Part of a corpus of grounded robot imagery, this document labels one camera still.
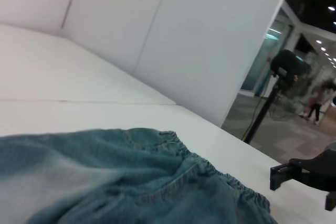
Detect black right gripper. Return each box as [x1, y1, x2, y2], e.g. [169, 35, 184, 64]
[269, 142, 336, 211]

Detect blue washed denim shorts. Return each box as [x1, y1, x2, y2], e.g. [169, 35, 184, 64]
[0, 127, 280, 224]

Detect person in pink top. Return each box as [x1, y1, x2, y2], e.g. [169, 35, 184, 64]
[304, 81, 332, 126]

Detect black pedestal fan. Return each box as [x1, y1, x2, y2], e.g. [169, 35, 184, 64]
[243, 49, 314, 145]

